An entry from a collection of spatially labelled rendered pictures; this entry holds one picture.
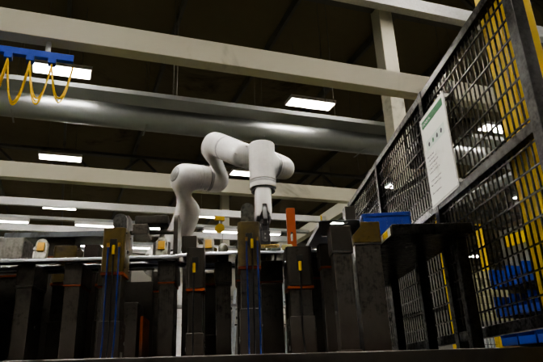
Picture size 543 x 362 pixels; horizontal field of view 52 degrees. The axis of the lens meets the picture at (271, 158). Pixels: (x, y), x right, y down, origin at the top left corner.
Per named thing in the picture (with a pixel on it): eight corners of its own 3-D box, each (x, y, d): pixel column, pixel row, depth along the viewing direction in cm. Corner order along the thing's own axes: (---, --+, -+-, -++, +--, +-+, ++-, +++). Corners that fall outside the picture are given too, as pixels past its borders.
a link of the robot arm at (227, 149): (250, 166, 207) (293, 185, 182) (212, 157, 198) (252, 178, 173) (255, 142, 206) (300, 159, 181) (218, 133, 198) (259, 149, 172)
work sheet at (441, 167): (459, 186, 157) (442, 90, 168) (432, 208, 178) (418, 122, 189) (465, 186, 157) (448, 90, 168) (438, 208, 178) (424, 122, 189)
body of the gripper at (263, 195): (250, 193, 180) (251, 226, 175) (251, 183, 170) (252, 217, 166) (273, 192, 180) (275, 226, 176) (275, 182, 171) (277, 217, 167)
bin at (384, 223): (365, 252, 180) (361, 213, 185) (357, 269, 208) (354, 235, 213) (416, 250, 179) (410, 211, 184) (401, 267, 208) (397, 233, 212)
